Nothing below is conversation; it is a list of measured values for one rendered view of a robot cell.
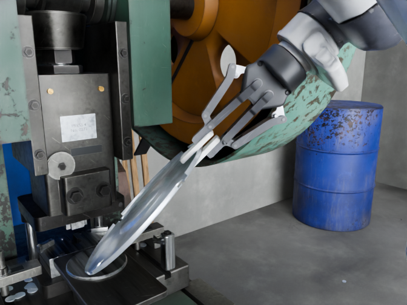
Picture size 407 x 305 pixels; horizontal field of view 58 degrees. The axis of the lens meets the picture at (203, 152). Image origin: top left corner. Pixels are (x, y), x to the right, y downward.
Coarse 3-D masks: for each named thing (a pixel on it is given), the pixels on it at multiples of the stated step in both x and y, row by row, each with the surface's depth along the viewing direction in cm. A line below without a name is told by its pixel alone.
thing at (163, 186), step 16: (192, 144) 70; (176, 160) 75; (192, 160) 60; (160, 176) 76; (176, 176) 61; (144, 192) 77; (160, 192) 60; (128, 208) 78; (144, 208) 59; (160, 208) 51; (128, 224) 60; (144, 224) 51; (112, 240) 65; (128, 240) 51; (96, 256) 66; (112, 256) 52; (96, 272) 55
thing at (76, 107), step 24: (48, 72) 74; (72, 72) 76; (48, 96) 70; (72, 96) 73; (96, 96) 76; (48, 120) 71; (72, 120) 73; (96, 120) 77; (48, 144) 72; (72, 144) 74; (96, 144) 78; (48, 168) 71; (72, 168) 74; (96, 168) 78; (48, 192) 73; (72, 192) 72; (96, 192) 76; (48, 216) 75
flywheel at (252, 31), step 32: (224, 0) 88; (256, 0) 80; (288, 0) 70; (192, 32) 94; (224, 32) 90; (256, 32) 82; (192, 64) 102; (192, 96) 104; (224, 96) 93; (192, 128) 100; (224, 128) 90
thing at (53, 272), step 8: (80, 232) 92; (88, 232) 92; (104, 232) 92; (56, 240) 88; (64, 240) 88; (80, 240) 89; (88, 240) 88; (96, 240) 88; (48, 248) 84; (56, 248) 84; (64, 248) 84; (72, 248) 84; (80, 248) 84; (40, 256) 86; (48, 256) 81; (56, 256) 81; (48, 264) 81; (48, 272) 82; (56, 272) 81
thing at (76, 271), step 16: (64, 256) 81; (80, 256) 80; (128, 256) 81; (64, 272) 75; (80, 272) 74; (112, 272) 74; (128, 272) 75; (144, 272) 75; (80, 288) 70; (96, 288) 70; (112, 288) 70; (128, 288) 70; (144, 288) 70; (160, 288) 70; (80, 304) 75; (96, 304) 65; (112, 304) 65; (128, 304) 65; (144, 304) 66
